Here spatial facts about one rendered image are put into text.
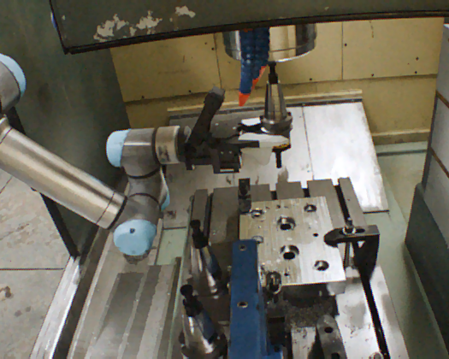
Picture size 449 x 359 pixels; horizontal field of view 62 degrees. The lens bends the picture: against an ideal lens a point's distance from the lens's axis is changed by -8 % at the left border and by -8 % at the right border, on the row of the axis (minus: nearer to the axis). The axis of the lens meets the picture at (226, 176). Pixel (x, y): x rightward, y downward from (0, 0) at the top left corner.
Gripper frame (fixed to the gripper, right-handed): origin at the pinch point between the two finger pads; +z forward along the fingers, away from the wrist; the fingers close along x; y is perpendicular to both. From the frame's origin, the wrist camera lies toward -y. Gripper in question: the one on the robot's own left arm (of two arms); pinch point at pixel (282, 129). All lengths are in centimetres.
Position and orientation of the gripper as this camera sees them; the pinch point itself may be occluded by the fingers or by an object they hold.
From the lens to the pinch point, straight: 77.3
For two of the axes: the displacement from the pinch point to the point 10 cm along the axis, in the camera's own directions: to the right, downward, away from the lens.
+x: -1.2, 5.8, -8.0
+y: 1.4, 8.1, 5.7
